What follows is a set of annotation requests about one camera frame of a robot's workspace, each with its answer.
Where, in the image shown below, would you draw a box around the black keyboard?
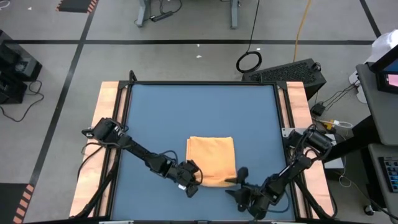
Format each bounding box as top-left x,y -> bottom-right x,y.
377,156 -> 398,194

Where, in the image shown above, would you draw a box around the black orange striped floor mat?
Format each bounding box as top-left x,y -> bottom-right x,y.
55,0 -> 100,14
0,182 -> 35,224

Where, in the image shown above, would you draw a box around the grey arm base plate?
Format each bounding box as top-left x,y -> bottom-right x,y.
281,126 -> 301,138

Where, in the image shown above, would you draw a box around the black perforated computer tower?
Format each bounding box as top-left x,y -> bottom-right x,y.
241,58 -> 327,101

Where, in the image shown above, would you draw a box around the yellow waffle weave towel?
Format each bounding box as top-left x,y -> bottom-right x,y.
185,136 -> 239,188

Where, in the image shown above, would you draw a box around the grey desk leg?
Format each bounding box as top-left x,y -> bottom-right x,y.
134,0 -> 150,29
229,0 -> 241,30

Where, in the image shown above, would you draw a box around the grey box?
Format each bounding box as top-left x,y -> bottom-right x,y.
317,133 -> 345,170

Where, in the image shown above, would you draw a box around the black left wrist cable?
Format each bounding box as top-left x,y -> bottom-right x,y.
160,150 -> 204,187

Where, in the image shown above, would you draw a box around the wooden table side board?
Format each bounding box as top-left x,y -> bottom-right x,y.
278,81 -> 335,218
68,81 -> 128,218

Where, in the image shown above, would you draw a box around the black table frame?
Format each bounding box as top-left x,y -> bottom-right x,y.
105,70 -> 301,222

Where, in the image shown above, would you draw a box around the black desk leg beam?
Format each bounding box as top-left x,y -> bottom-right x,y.
320,114 -> 374,163

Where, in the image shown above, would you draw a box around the white plastic bag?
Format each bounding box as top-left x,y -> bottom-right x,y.
366,29 -> 398,64

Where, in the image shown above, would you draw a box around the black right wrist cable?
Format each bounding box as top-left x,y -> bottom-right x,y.
266,189 -> 290,215

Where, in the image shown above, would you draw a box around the monitor with blue screen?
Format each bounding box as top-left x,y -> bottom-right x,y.
369,44 -> 398,95

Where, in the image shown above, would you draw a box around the black equipment rack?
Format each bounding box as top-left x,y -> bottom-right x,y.
0,29 -> 44,106

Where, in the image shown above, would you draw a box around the yellow power cable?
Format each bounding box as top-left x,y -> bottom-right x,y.
292,0 -> 313,63

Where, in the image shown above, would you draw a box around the thin black floor cable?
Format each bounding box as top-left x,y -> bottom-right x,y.
338,174 -> 398,222

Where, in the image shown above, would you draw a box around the black power strip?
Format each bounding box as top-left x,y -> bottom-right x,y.
150,11 -> 174,23

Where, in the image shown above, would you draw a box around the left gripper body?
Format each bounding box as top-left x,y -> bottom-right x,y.
169,161 -> 200,187

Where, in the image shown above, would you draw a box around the black power adapter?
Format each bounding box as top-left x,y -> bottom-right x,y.
311,103 -> 326,117

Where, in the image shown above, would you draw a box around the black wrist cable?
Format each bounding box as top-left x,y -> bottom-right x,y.
160,150 -> 204,187
266,189 -> 290,215

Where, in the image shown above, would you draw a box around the black adapter cables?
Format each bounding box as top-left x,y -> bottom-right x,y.
320,83 -> 358,108

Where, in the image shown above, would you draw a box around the grey desk with keyboard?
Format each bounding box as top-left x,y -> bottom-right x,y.
368,142 -> 398,220

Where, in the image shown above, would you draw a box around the white charger cable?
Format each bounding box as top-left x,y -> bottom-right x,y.
323,119 -> 354,129

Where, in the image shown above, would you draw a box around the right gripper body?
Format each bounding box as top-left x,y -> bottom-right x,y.
238,183 -> 280,220

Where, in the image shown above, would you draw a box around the long black hanging cable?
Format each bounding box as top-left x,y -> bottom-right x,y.
235,0 -> 263,75

